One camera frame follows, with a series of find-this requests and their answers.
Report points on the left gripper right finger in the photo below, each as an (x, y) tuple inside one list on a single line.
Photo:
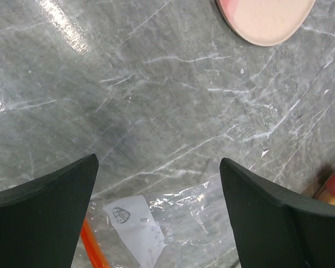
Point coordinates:
[(274, 226)]

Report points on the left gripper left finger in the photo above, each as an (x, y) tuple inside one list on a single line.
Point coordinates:
[(41, 220)]

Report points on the clear orange zip top bag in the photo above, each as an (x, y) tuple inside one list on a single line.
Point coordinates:
[(184, 228)]

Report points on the clear brown fruit bowl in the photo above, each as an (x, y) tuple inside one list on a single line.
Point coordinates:
[(322, 186)]

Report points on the pink and cream plate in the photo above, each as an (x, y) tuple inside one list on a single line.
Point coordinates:
[(265, 23)]

